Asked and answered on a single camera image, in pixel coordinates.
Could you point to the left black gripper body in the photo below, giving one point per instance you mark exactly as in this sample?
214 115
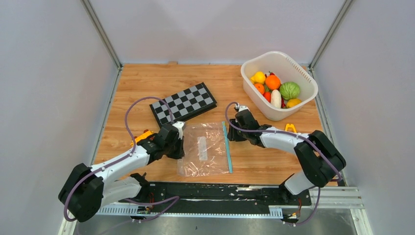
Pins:
174 150

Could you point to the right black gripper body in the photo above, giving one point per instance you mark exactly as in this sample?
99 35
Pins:
238 136

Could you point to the small toy orange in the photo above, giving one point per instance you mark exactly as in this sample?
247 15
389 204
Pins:
260 88

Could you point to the clear zip top bag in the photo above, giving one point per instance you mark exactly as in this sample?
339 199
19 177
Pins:
206 150

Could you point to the large toy orange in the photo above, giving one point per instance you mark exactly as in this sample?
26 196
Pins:
273 82

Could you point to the green toy cabbage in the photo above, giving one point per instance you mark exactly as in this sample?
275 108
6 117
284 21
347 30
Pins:
289 90

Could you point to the white plastic basket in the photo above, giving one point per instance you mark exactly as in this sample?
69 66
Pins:
287 70

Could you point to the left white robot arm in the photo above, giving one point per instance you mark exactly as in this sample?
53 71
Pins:
89 188

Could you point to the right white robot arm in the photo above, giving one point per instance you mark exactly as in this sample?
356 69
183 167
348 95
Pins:
319 159

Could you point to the yellow toy brick car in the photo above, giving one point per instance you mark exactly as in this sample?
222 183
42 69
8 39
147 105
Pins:
146 133

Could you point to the toy orange carrot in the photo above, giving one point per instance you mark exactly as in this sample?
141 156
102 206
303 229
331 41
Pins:
267 96

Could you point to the white toy radish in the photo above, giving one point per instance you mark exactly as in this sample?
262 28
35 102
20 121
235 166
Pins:
276 99

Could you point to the yellow triangular plastic stand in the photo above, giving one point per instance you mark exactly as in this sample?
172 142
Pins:
289 127

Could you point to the black grey chessboard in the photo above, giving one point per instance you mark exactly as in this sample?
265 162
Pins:
184 105

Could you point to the yellow toy pear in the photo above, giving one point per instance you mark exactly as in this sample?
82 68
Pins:
258 78

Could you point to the yellow toy lemon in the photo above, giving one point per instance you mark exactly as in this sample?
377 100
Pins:
292 103

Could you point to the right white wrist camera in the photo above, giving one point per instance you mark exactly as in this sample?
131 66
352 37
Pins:
239 108

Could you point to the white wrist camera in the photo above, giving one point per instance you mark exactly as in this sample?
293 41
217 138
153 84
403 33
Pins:
180 125
239 108

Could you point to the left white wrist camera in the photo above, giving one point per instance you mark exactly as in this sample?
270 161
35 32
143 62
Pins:
180 125

